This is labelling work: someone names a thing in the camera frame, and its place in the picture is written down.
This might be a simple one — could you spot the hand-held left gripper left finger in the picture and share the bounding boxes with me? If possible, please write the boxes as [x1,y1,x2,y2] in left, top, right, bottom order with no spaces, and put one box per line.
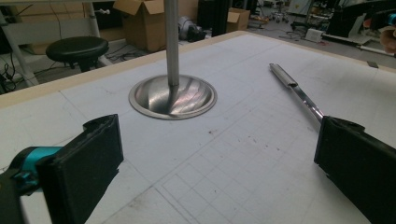
[36,113,124,224]

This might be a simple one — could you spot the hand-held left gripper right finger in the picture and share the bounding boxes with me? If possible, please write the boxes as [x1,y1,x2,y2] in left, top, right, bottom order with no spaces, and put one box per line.
[313,115,396,224]

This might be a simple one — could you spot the metal spatula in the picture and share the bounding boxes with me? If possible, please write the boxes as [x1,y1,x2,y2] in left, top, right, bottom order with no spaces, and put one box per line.
[268,63,326,124]

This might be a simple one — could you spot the silver metal utensil stand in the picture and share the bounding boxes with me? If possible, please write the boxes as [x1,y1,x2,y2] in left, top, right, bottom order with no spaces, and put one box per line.
[128,0,218,120]

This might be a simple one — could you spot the black round stool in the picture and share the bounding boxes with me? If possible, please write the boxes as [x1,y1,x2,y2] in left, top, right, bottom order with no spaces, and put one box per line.
[45,35,110,73]

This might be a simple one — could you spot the white grid mat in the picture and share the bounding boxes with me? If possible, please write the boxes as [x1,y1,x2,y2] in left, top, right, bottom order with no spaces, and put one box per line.
[0,31,396,224]

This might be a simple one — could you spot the small cardboard box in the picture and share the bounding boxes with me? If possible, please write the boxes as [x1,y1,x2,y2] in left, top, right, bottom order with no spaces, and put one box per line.
[226,7,251,34]

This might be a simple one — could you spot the large open cardboard box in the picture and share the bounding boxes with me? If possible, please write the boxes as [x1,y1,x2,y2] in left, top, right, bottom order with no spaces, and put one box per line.
[113,0,200,53]

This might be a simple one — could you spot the grey vacuum cleaner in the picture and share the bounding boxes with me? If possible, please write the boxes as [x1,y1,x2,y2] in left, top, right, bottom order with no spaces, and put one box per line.
[177,16,207,43]

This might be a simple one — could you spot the white desk frame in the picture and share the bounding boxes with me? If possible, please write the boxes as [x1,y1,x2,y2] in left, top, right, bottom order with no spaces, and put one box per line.
[0,0,115,88]

